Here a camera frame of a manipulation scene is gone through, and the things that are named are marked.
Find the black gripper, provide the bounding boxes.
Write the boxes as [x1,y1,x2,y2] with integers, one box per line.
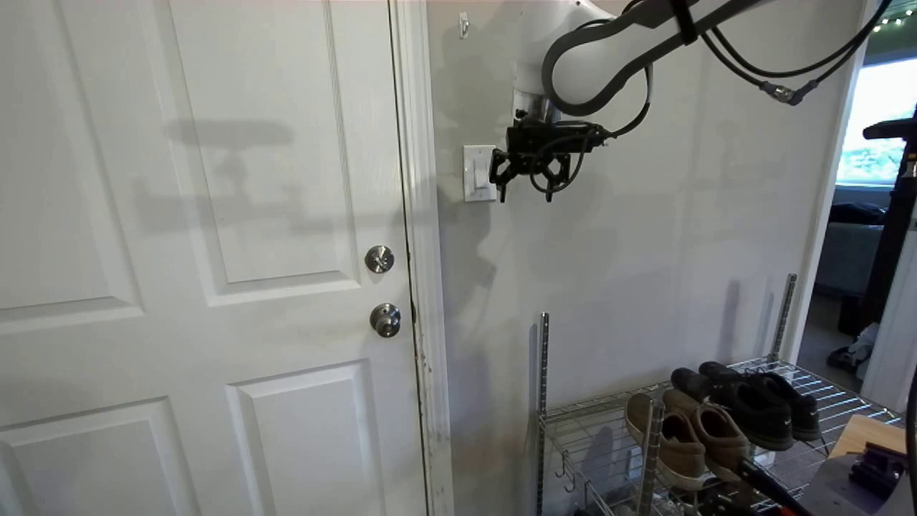
[487,107,588,207]

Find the white rocker light switch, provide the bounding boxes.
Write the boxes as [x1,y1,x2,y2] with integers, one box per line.
[462,144,502,207]

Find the silver deadbolt lock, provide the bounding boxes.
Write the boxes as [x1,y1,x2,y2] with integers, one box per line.
[361,243,399,279]

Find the silver round door knob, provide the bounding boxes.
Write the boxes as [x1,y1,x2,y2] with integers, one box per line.
[366,302,403,342]

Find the brown shoe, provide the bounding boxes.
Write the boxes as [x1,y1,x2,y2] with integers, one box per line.
[625,389,709,493]
[662,384,757,473]

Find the black shoe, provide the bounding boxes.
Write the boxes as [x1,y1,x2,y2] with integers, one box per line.
[699,358,826,444]
[668,365,797,454]

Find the dark blue sofa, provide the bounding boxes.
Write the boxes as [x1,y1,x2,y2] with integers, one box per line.
[815,185,894,302]

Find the white panelled door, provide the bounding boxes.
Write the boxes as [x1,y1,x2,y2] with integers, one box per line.
[0,0,427,516]

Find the black upright stand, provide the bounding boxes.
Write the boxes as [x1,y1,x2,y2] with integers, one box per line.
[840,107,917,339]

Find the brown cardboard box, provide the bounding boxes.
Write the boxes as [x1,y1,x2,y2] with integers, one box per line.
[797,414,917,516]

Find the dark purple small object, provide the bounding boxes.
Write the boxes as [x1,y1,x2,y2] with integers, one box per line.
[848,443,910,503]

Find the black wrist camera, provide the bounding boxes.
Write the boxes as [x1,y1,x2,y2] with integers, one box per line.
[563,120,611,152]

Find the white door frame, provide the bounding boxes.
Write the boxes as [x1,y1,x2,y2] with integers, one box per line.
[384,0,457,516]

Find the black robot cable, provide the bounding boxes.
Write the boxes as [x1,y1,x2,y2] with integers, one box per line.
[539,0,899,140]

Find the chrome wire shelf rack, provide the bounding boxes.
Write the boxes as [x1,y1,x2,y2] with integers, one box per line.
[529,271,904,516]

